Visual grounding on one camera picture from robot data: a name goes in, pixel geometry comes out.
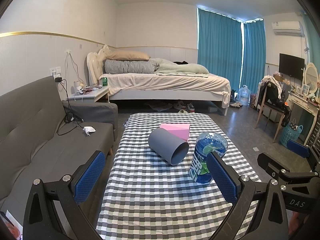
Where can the beige bed sheet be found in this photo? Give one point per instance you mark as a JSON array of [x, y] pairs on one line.
[[170, 82]]

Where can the white air conditioner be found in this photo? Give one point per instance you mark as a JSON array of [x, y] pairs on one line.
[[288, 28]]

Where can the blue plastic water bottle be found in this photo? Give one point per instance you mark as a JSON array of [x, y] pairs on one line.
[[206, 143]]

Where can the light green slipper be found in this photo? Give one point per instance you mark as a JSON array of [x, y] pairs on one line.
[[184, 111]]

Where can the grey fabric sofa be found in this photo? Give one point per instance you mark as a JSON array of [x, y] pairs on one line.
[[42, 137]]

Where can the white dressing table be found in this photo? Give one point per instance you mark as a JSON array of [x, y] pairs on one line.
[[305, 113]]

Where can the wooden chair with clothes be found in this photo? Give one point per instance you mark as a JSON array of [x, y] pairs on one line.
[[272, 96]]

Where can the light green blanket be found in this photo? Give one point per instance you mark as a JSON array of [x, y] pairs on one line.
[[166, 66]]

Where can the white bedside table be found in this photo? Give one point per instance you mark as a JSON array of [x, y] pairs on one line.
[[92, 96]]

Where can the white wall socket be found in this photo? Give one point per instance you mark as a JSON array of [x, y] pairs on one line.
[[55, 72]]

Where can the teal curtain panel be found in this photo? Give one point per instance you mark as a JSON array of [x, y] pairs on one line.
[[254, 54], [220, 46]]

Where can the pink rectangular box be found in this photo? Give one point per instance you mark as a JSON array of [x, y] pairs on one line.
[[179, 130]]

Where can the crumpled white tissue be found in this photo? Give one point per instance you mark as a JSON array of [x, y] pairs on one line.
[[88, 130]]

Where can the black television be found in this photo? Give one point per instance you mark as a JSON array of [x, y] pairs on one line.
[[292, 66]]

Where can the teal curtain right panel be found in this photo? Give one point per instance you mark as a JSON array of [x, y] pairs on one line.
[[254, 54]]

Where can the person's right hand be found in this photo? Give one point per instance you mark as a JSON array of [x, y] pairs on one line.
[[297, 219]]

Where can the checkered folded quilt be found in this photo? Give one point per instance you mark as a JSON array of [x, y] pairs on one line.
[[135, 67]]

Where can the teal curtain left panel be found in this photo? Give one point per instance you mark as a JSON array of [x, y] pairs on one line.
[[220, 46]]

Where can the green soda can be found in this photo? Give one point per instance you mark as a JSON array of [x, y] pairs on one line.
[[104, 81]]

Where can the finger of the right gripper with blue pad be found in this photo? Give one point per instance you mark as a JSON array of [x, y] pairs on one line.
[[277, 171], [310, 153]]

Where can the beige pillow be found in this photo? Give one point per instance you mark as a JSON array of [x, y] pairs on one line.
[[128, 55]]

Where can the grey plastic cup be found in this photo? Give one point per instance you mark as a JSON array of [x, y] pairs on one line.
[[168, 146]]

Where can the teal laundry basket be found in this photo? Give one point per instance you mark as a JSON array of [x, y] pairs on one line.
[[290, 132]]

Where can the grey checkered tablecloth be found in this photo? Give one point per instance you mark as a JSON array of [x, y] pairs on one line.
[[146, 198]]

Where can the round white vanity mirror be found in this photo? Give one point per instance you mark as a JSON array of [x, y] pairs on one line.
[[311, 77]]

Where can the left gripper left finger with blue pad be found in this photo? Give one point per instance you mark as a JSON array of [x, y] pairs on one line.
[[41, 219]]

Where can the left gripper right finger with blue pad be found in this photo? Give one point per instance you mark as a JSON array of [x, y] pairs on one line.
[[269, 220]]

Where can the large clear water jug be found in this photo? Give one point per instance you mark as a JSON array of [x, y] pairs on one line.
[[244, 95]]

